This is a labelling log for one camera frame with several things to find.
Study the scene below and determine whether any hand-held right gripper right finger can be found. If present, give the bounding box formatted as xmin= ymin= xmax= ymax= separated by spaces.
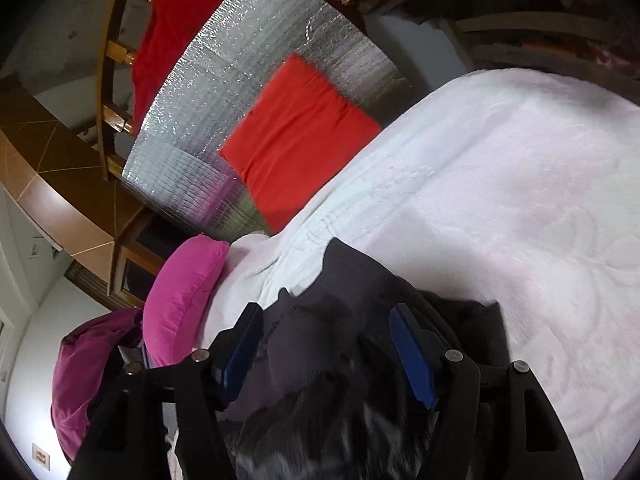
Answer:
xmin=389 ymin=303 xmax=585 ymax=480

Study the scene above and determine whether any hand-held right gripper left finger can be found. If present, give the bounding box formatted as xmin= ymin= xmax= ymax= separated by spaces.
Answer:
xmin=66 ymin=303 xmax=264 ymax=480

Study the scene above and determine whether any black quilted jacket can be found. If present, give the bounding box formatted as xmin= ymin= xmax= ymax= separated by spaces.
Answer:
xmin=167 ymin=237 xmax=511 ymax=480

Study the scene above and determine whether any pink pillow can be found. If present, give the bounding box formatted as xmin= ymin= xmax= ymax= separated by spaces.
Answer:
xmin=142 ymin=233 xmax=231 ymax=368

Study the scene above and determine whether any wooden nightstand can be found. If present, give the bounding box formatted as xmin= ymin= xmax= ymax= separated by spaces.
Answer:
xmin=107 ymin=207 xmax=193 ymax=311

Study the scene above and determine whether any white bed blanket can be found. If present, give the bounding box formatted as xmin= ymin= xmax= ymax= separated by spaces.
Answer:
xmin=202 ymin=67 xmax=640 ymax=480

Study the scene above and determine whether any orange-red cushion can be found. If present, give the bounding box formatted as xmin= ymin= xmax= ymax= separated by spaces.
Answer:
xmin=219 ymin=53 xmax=383 ymax=231

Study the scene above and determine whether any silver foil insulation sheet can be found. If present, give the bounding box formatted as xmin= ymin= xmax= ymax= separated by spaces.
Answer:
xmin=121 ymin=0 xmax=408 ymax=246

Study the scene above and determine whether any wooden headboard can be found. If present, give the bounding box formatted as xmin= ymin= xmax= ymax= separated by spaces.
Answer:
xmin=95 ymin=0 xmax=163 ymax=181

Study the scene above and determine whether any red cloth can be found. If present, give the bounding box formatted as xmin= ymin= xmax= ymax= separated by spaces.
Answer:
xmin=131 ymin=0 xmax=256 ymax=136

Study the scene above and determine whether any wooden shelf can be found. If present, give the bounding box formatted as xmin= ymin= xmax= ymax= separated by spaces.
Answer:
xmin=357 ymin=0 xmax=640 ymax=86

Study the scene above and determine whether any wall socket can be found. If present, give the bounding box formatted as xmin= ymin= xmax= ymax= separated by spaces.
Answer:
xmin=31 ymin=442 xmax=52 ymax=472

